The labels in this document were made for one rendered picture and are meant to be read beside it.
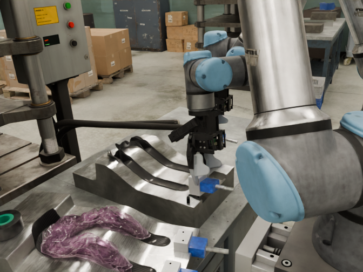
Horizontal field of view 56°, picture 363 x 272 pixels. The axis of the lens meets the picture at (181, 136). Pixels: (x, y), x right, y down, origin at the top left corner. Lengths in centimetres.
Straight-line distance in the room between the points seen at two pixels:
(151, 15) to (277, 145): 751
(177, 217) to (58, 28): 99
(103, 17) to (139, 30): 154
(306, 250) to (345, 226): 9
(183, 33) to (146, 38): 88
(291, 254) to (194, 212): 41
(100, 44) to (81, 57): 382
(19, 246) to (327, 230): 67
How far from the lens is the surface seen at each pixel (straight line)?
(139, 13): 806
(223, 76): 79
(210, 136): 90
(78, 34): 170
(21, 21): 139
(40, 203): 105
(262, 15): 49
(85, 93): 506
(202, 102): 90
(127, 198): 112
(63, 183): 134
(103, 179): 116
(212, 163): 100
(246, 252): 69
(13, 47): 138
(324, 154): 47
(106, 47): 552
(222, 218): 107
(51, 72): 161
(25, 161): 161
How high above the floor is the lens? 146
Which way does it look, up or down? 24 degrees down
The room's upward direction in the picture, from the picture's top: 3 degrees counter-clockwise
